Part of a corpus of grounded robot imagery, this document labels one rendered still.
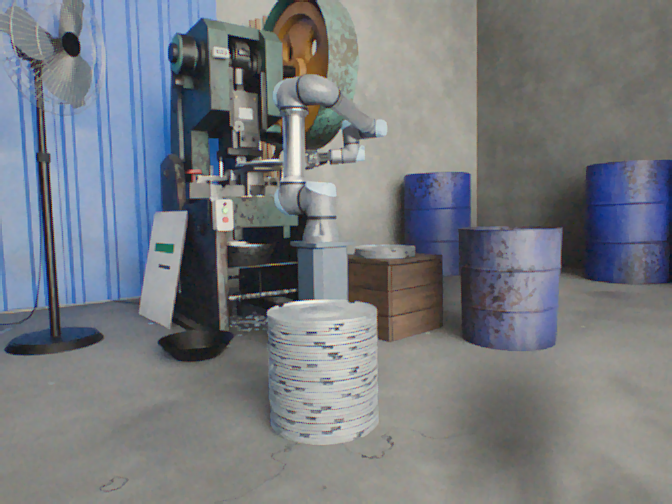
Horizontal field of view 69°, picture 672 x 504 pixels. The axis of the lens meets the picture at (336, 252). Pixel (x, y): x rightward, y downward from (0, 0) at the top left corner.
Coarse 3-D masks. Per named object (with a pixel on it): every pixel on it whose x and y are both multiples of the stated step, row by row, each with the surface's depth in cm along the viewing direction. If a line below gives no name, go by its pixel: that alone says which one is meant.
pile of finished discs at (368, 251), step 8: (360, 248) 233; (368, 248) 232; (376, 248) 228; (384, 248) 227; (392, 248) 227; (400, 248) 220; (408, 248) 222; (360, 256) 225; (368, 256) 222; (376, 256) 220; (384, 256) 219; (392, 256) 219; (400, 256) 220; (408, 256) 224
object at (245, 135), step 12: (240, 96) 242; (252, 96) 246; (240, 108) 242; (252, 108) 246; (240, 120) 243; (252, 120) 246; (228, 132) 244; (240, 132) 240; (252, 132) 243; (228, 144) 245; (240, 144) 240; (252, 144) 244
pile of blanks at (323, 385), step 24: (288, 336) 118; (312, 336) 116; (336, 336) 116; (360, 336) 119; (288, 360) 118; (312, 360) 119; (336, 360) 116; (360, 360) 120; (288, 384) 119; (312, 384) 116; (336, 384) 117; (360, 384) 120; (288, 408) 120; (312, 408) 117; (336, 408) 118; (360, 408) 121; (288, 432) 120; (312, 432) 118; (336, 432) 118; (360, 432) 122
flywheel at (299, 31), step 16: (288, 16) 268; (304, 16) 259; (320, 16) 243; (288, 32) 275; (304, 32) 262; (320, 32) 243; (288, 48) 280; (304, 48) 263; (320, 48) 251; (288, 64) 271; (304, 64) 263; (320, 64) 251
